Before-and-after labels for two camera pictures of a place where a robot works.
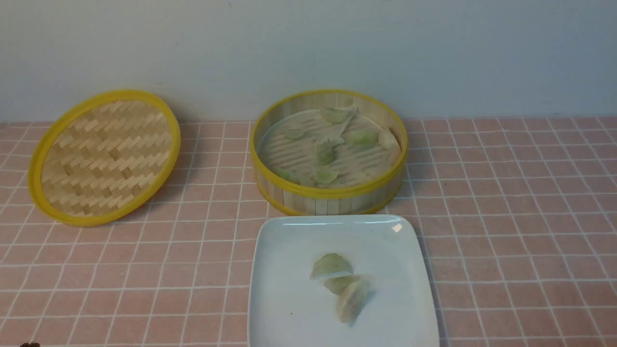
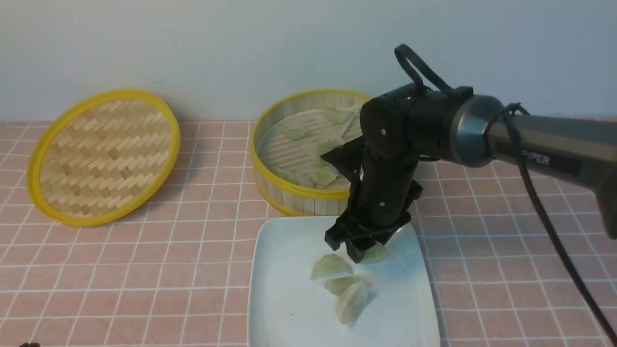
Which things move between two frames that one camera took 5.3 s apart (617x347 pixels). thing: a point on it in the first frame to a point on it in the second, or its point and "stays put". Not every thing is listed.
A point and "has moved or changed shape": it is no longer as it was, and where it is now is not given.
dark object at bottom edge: (31, 344) stays put
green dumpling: (337, 116) stays put
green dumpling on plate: (330, 265) stays put
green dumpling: (361, 138) has moved or changed shape
